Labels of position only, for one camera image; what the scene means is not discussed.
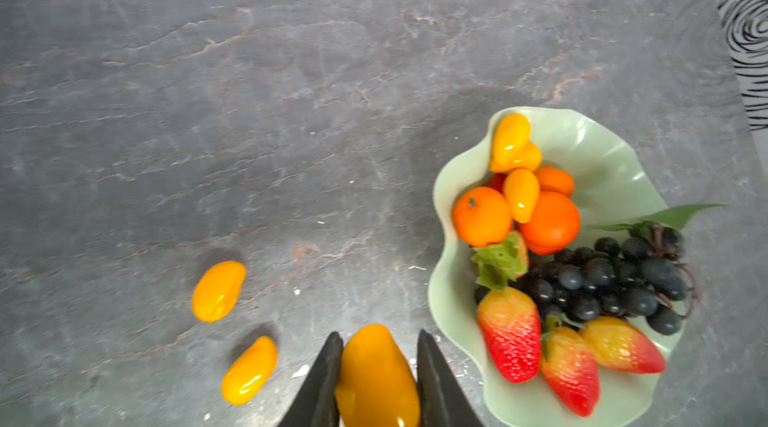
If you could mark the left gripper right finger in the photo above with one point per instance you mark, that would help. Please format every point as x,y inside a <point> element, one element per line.
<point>442,401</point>

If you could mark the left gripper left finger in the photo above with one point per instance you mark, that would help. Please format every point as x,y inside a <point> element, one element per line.
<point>314,404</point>

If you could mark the fake strawberry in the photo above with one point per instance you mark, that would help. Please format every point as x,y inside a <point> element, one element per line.
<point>496,182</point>
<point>498,264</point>
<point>569,367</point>
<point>618,345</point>
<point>510,324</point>

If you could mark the dark fake grape bunch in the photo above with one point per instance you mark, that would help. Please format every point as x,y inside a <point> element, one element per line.
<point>635,269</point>

